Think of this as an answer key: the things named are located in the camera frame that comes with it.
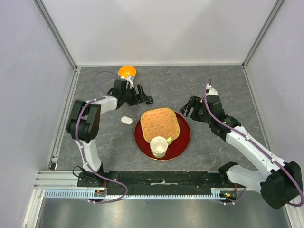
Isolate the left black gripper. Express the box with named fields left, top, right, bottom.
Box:
left=122, top=84, right=149, bottom=107

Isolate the white earbud charging case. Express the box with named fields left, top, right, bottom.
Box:
left=121, top=116, right=133, bottom=125

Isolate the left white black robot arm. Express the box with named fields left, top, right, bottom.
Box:
left=66, top=79, right=153, bottom=188

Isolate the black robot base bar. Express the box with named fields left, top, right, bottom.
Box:
left=77, top=170, right=228, bottom=190

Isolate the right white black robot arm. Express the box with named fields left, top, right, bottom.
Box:
left=180, top=95, right=304, bottom=209

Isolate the woven bamboo tray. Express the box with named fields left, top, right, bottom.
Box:
left=140, top=108, right=181, bottom=143

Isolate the orange bowl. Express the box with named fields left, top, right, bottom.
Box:
left=118, top=66, right=136, bottom=78

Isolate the red round plate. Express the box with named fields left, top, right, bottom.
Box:
left=134, top=112, right=191, bottom=161

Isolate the cream mug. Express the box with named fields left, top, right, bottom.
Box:
left=150, top=136, right=173, bottom=158

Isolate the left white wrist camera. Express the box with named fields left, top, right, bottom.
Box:
left=120, top=75, right=134, bottom=88

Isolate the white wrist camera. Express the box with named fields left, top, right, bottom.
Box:
left=206, top=85, right=218, bottom=96
left=120, top=75, right=134, bottom=88

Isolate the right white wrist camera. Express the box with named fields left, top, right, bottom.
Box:
left=206, top=85, right=218, bottom=96

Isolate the white slotted cable duct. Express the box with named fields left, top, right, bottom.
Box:
left=44, top=189, right=226, bottom=200

